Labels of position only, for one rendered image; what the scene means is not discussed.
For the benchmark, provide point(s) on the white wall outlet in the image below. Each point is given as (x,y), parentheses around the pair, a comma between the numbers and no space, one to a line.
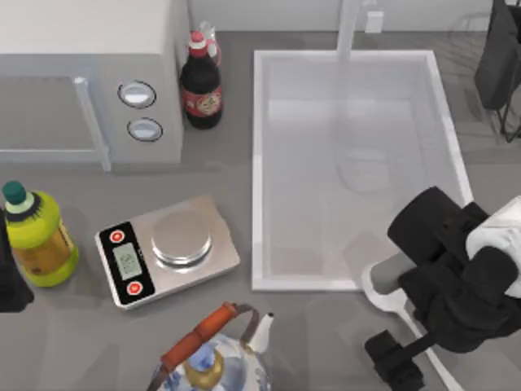
(374,22)

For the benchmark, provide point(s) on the black chair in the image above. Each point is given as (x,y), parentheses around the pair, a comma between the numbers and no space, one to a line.
(496,61)

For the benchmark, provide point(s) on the blue and white kettle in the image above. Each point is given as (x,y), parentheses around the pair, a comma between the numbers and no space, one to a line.
(228,366)

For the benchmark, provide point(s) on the microwave oven door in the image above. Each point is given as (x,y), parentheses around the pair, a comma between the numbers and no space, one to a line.
(40,118)

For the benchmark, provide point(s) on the green bottle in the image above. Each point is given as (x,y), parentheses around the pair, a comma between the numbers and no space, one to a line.
(40,244)

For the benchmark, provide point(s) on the silver kitchen scale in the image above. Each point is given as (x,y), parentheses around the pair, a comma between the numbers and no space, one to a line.
(183,264)

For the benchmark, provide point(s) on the clear plastic bottle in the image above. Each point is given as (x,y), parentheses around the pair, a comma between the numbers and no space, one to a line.
(213,45)

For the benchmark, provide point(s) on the pale microwave oven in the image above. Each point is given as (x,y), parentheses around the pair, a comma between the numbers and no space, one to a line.
(167,102)

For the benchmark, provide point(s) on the tall white tap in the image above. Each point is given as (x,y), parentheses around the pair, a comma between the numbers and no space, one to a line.
(347,32)

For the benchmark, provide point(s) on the dark soda bottle red cap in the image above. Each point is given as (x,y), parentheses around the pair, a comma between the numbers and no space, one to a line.
(201,97)

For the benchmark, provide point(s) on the round microwave knob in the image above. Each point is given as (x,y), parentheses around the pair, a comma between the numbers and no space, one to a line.
(137,94)
(145,129)

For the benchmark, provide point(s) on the white sink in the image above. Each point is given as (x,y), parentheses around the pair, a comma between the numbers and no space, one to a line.
(309,183)

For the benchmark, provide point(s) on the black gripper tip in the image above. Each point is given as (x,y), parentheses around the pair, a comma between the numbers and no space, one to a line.
(10,277)

